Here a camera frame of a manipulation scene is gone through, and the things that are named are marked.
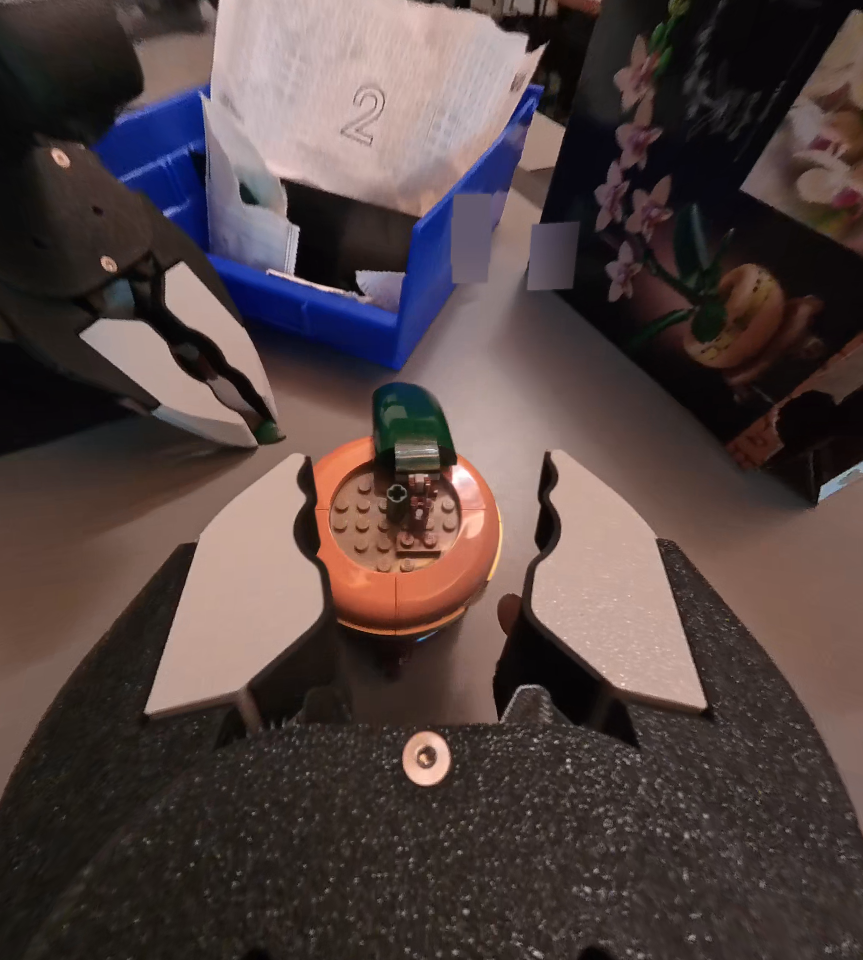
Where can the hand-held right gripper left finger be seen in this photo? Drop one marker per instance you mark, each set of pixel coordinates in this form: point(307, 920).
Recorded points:
point(244, 585)

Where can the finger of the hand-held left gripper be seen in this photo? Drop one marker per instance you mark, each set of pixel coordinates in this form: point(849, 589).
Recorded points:
point(221, 322)
point(154, 375)

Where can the person's right hand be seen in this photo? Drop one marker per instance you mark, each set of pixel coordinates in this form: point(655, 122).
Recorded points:
point(509, 615)

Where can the dark green lego leaf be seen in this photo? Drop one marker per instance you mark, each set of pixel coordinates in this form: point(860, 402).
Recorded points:
point(409, 416)

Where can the blue plastic bin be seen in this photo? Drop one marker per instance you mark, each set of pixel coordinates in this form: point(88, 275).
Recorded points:
point(341, 322)

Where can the small dark green lego piece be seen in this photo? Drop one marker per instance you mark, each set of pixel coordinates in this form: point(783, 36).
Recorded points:
point(269, 431)

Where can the terracotta lego flower pot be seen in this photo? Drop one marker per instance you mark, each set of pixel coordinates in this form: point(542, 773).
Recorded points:
point(401, 585)

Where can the large white paper bag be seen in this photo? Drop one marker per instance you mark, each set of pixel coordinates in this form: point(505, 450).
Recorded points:
point(371, 67)

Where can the small torn white paper bag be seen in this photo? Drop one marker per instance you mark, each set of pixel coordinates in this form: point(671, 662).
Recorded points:
point(244, 202)

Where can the orchid lego set box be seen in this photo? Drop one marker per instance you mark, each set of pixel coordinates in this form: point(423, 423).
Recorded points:
point(701, 225)

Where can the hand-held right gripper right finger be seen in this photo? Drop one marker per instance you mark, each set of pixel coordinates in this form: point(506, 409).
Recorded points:
point(611, 600)

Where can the torn white paper scrap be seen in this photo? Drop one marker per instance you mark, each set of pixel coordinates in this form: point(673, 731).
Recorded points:
point(383, 289)

